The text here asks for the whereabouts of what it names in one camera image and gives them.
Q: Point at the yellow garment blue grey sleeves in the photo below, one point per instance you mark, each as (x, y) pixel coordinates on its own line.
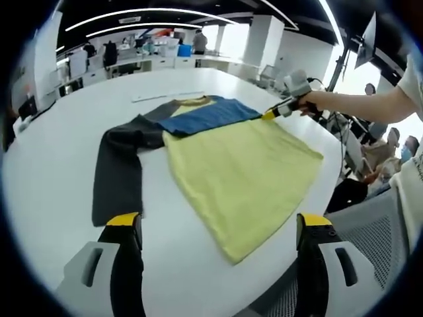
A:
(238, 171)

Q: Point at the blue storage bin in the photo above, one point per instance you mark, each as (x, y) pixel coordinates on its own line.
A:
(185, 51)

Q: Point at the person's white printed shirt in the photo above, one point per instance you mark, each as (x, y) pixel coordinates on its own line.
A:
(411, 198)

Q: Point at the white outline template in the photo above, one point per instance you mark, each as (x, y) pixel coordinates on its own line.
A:
(155, 97)

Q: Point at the grey light panel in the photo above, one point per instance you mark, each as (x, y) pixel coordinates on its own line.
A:
(367, 46)

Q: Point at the black chair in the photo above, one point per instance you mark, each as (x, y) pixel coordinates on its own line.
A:
(347, 195)

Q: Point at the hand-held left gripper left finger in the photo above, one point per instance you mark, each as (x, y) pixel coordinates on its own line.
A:
(109, 280)

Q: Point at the black monitor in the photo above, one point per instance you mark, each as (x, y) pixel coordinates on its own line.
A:
(28, 107)

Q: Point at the long curved ceiling light strip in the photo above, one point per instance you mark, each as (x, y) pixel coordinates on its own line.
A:
(148, 10)

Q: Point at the row of white office cabinets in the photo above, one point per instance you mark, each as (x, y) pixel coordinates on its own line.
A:
(162, 62)

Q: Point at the grey mesh chair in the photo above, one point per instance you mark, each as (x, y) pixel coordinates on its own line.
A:
(373, 231)

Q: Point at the person's right hand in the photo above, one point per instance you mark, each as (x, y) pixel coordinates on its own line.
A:
(312, 100)

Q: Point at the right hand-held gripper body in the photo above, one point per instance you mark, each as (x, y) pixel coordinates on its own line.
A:
(297, 84)

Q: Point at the black light stand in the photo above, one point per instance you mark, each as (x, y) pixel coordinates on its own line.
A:
(340, 66)

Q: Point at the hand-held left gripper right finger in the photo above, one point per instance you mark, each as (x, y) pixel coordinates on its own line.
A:
(324, 280)

